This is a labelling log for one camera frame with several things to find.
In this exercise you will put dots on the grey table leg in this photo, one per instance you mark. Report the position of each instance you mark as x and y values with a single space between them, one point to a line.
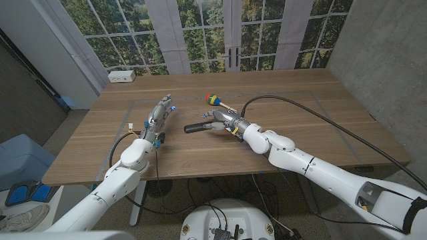
310 200

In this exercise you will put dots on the blue black foot pedal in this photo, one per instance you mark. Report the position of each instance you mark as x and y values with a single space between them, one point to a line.
20 195

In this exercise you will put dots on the printed window backdrop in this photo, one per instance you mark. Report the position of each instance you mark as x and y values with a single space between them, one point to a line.
200 33

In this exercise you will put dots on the blue grey chair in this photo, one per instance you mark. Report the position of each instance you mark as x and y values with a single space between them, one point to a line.
23 160

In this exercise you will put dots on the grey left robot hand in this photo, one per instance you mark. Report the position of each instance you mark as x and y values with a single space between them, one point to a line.
156 118

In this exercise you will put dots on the white power strip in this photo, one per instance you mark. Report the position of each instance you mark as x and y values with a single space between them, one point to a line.
121 76

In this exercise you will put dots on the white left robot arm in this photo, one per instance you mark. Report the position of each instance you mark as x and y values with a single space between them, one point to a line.
116 183

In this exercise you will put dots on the white table leg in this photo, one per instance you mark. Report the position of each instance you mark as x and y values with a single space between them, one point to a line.
136 210

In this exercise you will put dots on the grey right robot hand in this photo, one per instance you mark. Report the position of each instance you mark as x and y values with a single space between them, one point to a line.
230 118

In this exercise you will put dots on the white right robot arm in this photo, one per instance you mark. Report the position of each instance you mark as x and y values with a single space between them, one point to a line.
327 176

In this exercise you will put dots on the black tv remote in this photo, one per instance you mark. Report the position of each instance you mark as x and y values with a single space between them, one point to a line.
193 128

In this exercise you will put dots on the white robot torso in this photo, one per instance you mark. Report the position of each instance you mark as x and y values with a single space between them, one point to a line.
227 216

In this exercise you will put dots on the white sneaker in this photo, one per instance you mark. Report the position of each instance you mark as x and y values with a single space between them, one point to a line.
23 219

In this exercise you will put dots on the colourful toy maraca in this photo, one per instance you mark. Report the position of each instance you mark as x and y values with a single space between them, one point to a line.
212 99

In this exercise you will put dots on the black round floor fan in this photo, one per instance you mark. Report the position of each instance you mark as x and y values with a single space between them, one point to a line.
159 188

